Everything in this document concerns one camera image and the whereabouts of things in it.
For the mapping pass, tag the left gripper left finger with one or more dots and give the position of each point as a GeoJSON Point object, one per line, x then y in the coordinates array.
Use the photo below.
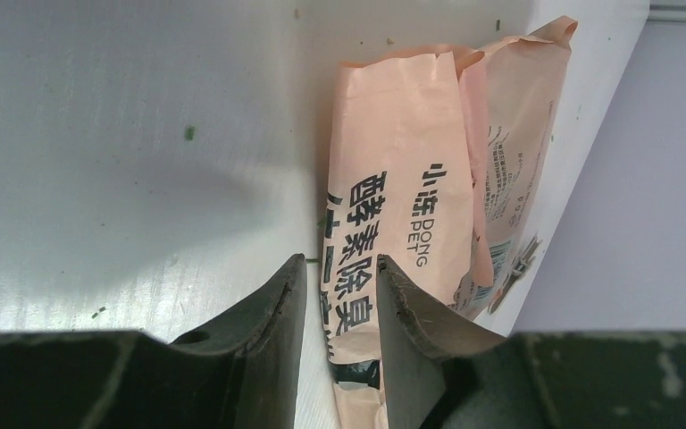
{"type": "Point", "coordinates": [238, 370]}

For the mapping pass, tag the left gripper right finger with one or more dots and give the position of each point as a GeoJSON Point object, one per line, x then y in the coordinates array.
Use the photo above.
{"type": "Point", "coordinates": [441, 370]}

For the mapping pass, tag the pink cat litter bag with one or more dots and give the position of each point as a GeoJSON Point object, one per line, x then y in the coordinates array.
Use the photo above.
{"type": "Point", "coordinates": [436, 154]}

